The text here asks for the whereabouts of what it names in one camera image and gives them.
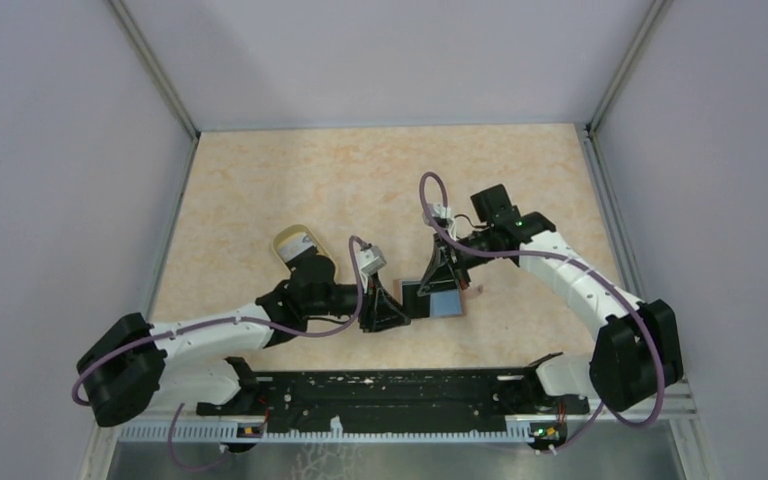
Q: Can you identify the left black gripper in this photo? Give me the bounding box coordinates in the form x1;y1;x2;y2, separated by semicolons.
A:
305;268;411;332

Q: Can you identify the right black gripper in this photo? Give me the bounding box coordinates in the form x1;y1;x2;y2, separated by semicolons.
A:
416;226;495;296

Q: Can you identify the brown leather card holder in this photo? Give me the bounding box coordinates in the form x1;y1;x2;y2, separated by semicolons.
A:
395;279;465;319

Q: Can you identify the beige oval card tray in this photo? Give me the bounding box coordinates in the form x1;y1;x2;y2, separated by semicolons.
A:
271;224;338;279

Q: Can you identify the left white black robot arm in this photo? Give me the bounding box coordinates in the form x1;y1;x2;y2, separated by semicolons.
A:
71;254;411;427

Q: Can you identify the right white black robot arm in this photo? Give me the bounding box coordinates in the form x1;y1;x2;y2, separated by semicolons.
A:
419;184;684;412

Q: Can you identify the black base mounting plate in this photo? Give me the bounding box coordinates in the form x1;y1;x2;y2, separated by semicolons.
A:
196;357;590;434

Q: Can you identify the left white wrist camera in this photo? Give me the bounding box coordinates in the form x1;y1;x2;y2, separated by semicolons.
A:
356;244;387;276

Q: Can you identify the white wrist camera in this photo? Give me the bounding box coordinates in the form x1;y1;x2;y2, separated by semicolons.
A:
356;244;387;276
422;203;454;230

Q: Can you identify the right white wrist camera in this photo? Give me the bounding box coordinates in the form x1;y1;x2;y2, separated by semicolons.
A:
422;203;454;230

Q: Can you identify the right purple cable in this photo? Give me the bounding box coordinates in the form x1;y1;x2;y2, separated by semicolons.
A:
419;172;667;458

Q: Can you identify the white slotted cable duct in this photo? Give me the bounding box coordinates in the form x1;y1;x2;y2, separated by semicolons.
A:
118;420;535;444

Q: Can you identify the aluminium frame rail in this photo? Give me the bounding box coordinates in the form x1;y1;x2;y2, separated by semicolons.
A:
95;374;698;422

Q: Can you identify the right aluminium corner post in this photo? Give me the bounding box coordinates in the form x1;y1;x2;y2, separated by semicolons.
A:
586;0;673;139

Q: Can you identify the aluminium corner post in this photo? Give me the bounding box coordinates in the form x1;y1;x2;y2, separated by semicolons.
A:
105;0;200;141
586;0;673;139

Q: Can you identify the left aluminium corner post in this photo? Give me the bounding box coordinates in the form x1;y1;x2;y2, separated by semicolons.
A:
105;0;200;141

